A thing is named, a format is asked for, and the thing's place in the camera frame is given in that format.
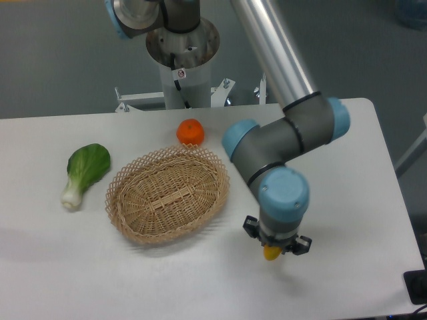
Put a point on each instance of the black device at table corner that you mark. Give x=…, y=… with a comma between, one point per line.
x=416, y=286

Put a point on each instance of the white metal base frame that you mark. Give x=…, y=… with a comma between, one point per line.
x=219, y=97

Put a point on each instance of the orange tangerine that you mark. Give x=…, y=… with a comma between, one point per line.
x=190, y=131

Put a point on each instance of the green bok choy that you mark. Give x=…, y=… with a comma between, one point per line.
x=86, y=166

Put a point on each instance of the woven wicker basket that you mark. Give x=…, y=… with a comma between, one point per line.
x=167, y=194

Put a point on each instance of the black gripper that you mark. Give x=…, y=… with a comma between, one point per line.
x=286, y=241

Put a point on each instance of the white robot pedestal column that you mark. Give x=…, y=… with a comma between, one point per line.
x=186, y=88

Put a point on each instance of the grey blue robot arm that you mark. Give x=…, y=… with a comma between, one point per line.
x=182, y=43

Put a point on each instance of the yellow mango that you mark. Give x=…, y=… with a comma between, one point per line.
x=271, y=252

